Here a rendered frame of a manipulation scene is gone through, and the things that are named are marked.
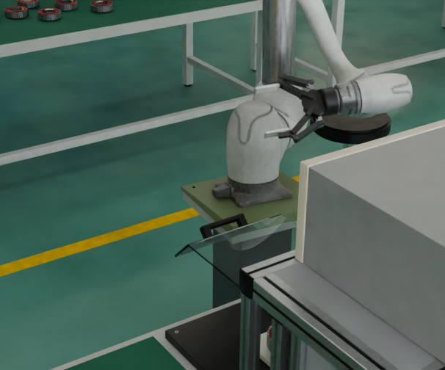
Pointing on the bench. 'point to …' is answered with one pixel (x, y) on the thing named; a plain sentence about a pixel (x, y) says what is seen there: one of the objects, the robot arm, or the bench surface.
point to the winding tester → (396, 230)
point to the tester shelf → (333, 319)
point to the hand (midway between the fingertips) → (263, 111)
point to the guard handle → (222, 225)
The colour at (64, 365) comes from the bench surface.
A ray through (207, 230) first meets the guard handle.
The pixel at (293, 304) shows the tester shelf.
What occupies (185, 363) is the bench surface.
